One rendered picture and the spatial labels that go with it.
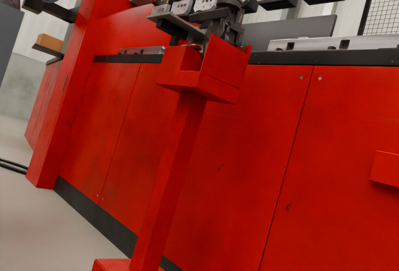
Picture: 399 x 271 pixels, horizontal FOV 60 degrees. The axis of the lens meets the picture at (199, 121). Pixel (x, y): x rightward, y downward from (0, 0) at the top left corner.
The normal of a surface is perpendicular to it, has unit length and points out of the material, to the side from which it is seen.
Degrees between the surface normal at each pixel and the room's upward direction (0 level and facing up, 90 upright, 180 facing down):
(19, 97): 90
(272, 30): 90
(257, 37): 90
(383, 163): 90
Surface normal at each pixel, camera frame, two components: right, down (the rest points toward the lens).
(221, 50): 0.63, 0.14
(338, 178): -0.72, -0.26
